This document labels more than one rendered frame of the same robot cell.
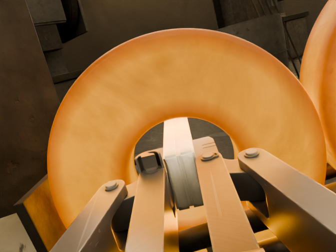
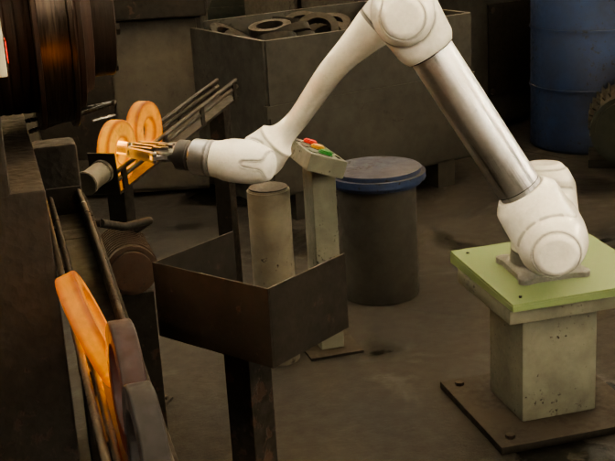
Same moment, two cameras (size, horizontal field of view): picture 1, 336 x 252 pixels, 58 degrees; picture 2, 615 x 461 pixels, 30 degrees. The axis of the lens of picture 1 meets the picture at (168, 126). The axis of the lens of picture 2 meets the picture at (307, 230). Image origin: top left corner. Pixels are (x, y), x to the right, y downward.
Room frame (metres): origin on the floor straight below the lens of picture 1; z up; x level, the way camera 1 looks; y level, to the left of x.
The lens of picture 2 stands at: (-1.03, 2.59, 1.34)
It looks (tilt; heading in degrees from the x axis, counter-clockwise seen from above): 17 degrees down; 285
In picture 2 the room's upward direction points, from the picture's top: 3 degrees counter-clockwise
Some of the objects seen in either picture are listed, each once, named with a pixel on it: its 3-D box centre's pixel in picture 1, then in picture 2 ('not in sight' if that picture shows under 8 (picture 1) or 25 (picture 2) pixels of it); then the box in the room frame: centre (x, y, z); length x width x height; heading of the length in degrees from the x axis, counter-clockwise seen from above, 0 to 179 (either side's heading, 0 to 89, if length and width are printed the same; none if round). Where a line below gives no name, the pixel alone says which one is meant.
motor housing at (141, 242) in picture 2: not in sight; (134, 335); (0.11, 0.14, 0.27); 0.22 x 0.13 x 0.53; 121
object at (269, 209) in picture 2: not in sight; (274, 274); (-0.11, -0.35, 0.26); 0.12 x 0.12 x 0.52
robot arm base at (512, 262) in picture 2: not in sight; (538, 254); (-0.86, -0.16, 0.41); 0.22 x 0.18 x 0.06; 116
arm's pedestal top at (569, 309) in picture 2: not in sight; (542, 286); (-0.87, -0.14, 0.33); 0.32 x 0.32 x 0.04; 29
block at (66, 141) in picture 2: not in sight; (57, 193); (0.19, 0.30, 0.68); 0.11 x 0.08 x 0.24; 31
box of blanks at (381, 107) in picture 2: not in sight; (324, 99); (0.20, -2.27, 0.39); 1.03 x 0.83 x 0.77; 46
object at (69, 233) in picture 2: not in sight; (70, 228); (0.07, 0.48, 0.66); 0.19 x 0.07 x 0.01; 121
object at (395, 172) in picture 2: not in sight; (378, 230); (-0.30, -0.92, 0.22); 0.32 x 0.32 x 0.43
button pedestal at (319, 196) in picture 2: not in sight; (322, 246); (-0.23, -0.46, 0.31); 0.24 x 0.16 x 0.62; 121
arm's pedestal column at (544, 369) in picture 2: not in sight; (541, 350); (-0.87, -0.14, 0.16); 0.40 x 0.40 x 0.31; 29
